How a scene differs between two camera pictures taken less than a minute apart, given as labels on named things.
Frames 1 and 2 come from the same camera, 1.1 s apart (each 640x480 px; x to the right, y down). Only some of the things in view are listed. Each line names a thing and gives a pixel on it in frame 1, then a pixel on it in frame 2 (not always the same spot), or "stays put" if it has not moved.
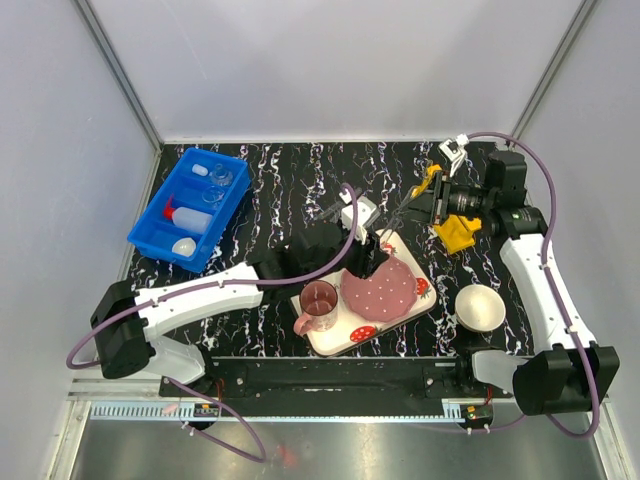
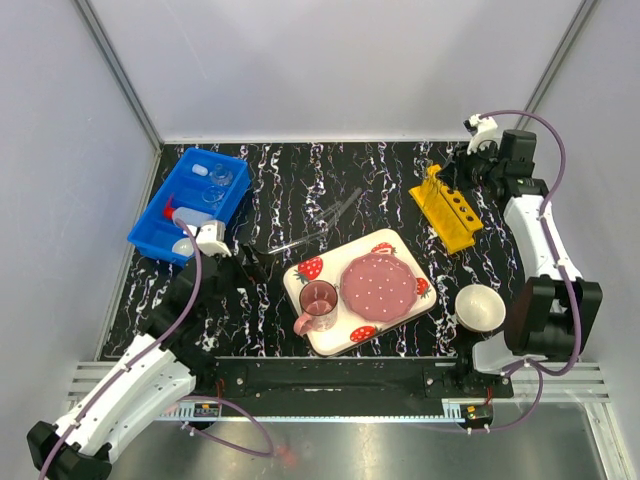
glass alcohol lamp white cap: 221,177 stays put
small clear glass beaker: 212,194 stays put
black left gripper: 368,257 -> 247,274
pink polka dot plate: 387,295 stays put
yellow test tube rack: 457,231 stays put
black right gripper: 421,207 -> 462,160
